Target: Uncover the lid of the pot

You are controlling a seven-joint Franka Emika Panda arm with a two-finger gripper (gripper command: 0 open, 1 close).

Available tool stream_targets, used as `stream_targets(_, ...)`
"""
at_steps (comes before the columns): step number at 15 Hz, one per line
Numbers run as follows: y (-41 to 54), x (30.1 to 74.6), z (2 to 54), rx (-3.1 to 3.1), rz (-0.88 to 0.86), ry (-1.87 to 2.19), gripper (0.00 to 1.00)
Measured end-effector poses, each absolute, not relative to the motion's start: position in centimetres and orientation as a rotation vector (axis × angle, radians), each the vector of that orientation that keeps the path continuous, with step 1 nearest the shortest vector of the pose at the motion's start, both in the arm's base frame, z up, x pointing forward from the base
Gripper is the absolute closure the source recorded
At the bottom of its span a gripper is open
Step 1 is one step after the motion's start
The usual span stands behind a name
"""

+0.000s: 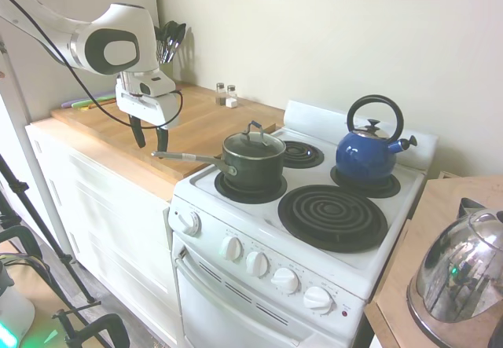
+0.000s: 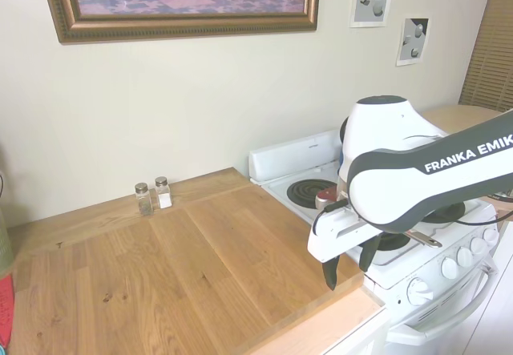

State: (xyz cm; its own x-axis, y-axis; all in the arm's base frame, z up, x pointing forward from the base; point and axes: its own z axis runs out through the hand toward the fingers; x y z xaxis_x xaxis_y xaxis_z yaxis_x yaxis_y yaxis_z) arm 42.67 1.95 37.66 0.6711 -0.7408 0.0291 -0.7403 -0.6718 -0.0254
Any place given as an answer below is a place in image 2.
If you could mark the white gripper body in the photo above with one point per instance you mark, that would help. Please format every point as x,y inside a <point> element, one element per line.
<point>336,232</point>

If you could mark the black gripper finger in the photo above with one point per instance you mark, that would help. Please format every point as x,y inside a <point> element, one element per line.
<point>368,255</point>
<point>330,275</point>

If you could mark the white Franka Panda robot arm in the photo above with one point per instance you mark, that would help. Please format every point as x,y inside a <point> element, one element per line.
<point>401,178</point>

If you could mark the black coil burner under pot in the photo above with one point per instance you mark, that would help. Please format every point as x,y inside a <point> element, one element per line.
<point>390,243</point>

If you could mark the small black coil burner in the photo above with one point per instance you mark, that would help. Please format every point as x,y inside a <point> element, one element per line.
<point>304,192</point>

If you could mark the white oven control knob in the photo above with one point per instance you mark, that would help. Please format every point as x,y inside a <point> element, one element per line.
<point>418,292</point>

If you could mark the white burner knob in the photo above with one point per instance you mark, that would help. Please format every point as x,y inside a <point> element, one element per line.
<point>478,246</point>
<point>465,256</point>
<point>490,236</point>
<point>449,267</point>

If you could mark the white electric stove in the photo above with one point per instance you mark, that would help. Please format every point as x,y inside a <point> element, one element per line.
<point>433,311</point>

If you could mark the large black coil burner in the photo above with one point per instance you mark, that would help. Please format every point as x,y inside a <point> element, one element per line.
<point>447,212</point>

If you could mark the large wooden butcher block board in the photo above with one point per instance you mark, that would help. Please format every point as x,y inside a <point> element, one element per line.
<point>180,259</point>

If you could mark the glass salt shaker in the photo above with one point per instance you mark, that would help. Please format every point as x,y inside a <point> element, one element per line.
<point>163,195</point>

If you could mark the glass pepper shaker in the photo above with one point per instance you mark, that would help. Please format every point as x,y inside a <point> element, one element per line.
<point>143,200</point>

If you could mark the tilted paper print of shapes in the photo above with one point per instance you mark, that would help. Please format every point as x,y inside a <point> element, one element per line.
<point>413,41</point>

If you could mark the wooden window blinds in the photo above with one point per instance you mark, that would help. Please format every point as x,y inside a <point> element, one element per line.
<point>491,50</point>

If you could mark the red orange flat utensil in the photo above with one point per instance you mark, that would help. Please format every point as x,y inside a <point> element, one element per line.
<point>5,311</point>

